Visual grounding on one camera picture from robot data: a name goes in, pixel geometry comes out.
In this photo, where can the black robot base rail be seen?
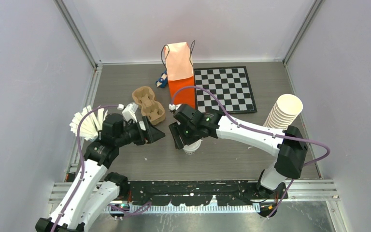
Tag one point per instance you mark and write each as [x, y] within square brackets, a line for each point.
[197, 193]

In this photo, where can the stack of white paper cups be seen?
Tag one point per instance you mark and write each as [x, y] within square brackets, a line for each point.
[284, 112]

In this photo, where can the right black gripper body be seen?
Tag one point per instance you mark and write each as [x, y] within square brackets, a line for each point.
[189, 131]

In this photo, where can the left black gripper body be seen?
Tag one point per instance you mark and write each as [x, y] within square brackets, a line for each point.
[137, 136]

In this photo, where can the brown pulp cup carrier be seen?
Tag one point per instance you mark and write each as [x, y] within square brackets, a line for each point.
[145, 98]

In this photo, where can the blue white toy figure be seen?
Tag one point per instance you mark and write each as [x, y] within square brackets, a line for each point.
[162, 81]

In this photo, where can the white paper coffee cup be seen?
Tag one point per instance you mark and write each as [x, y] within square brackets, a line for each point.
[192, 148]

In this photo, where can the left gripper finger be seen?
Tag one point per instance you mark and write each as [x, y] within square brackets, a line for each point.
[146, 122]
[153, 134]

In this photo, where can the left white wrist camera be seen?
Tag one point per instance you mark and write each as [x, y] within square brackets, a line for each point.
[129, 112]

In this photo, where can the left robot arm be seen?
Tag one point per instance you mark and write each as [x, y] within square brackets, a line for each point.
[94, 188]

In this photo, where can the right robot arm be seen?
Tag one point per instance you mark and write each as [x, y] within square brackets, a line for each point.
[285, 145]

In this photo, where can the black white checkerboard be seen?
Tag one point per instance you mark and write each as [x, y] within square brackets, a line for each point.
[231, 85]

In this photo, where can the orange paper bag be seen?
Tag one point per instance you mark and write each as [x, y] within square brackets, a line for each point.
[180, 72]

